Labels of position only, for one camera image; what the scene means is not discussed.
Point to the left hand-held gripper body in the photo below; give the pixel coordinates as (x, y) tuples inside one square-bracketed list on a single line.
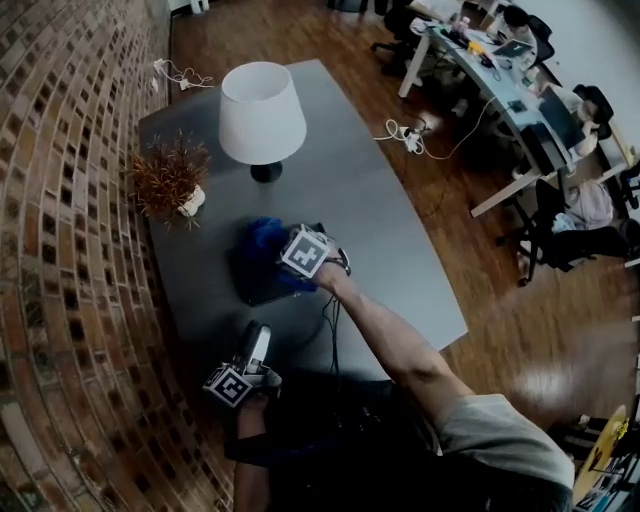
[(230, 387)]

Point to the white power strip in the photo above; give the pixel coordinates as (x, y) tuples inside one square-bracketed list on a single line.
[(412, 139)]

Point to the small black tablet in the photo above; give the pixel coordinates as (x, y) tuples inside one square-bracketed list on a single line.
[(517, 106)]

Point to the yellow printed board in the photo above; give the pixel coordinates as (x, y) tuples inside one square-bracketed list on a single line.
[(600, 450)]

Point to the person's right forearm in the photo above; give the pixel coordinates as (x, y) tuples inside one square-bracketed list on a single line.
[(380, 330)]

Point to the pink backpack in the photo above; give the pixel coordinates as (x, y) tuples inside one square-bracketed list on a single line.
[(592, 205)]

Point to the white table lamp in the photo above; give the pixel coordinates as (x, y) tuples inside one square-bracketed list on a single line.
[(262, 115)]

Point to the black laptop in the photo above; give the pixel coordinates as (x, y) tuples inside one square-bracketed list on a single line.
[(560, 117)]

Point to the person's torso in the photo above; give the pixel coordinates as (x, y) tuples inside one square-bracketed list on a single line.
[(350, 450)]

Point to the black computer case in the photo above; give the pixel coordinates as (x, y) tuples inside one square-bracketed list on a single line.
[(545, 147)]

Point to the silver laptop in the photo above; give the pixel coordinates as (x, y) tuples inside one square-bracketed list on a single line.
[(512, 47)]

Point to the white office desk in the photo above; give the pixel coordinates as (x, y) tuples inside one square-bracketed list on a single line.
[(500, 85)]

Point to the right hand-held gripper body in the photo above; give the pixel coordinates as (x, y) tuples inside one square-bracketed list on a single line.
[(305, 252)]

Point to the black metal stool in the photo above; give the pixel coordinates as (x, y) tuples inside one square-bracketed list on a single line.
[(580, 437)]

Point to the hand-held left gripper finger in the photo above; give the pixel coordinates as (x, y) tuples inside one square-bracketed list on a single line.
[(250, 337), (260, 347)]

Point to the black office chair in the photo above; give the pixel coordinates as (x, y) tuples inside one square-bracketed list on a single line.
[(550, 240), (397, 30)]

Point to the light blue garment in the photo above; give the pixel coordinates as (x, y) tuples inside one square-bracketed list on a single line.
[(563, 222)]

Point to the orange plant in white pot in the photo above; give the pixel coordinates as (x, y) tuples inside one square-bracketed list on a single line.
[(170, 175)]

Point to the person's left forearm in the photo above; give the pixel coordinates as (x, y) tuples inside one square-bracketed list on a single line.
[(252, 420)]

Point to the blue cloth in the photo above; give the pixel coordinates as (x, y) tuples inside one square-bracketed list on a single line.
[(260, 232)]

